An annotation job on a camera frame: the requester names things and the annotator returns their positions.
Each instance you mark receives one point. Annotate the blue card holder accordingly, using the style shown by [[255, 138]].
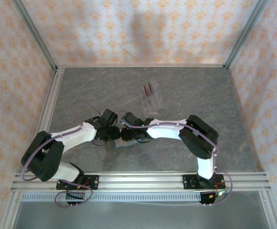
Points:
[[126, 145]]

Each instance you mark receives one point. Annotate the red credit card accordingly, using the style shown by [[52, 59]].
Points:
[[144, 90]]

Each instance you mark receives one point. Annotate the maroon credit card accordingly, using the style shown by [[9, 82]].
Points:
[[149, 88]]

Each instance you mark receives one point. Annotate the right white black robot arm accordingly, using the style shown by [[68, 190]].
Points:
[[164, 131]]

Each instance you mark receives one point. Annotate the clear acrylic card stand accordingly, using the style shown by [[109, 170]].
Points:
[[152, 105]]

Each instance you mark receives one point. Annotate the black controller board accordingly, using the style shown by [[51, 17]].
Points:
[[206, 199], [74, 196]]

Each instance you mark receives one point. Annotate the grey metal sheet panel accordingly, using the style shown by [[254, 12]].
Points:
[[140, 217]]

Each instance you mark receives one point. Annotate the right black wrist camera box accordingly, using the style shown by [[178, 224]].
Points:
[[131, 119]]

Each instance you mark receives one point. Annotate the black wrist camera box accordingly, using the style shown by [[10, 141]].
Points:
[[109, 117], [131, 119]]

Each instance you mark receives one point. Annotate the left black wrist camera box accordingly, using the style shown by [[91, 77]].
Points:
[[109, 117]]

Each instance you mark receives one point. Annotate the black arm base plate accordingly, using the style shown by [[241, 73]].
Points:
[[92, 179], [187, 179]]

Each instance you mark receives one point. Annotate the wide aluminium edge rail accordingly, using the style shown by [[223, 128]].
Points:
[[53, 95]]

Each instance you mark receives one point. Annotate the thin aluminium edge rail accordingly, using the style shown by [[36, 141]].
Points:
[[140, 65]]

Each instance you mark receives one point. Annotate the aluminium frame leg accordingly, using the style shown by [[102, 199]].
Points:
[[10, 210], [270, 210]]

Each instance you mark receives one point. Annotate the aluminium frame post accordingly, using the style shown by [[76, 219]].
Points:
[[244, 33], [36, 33]]

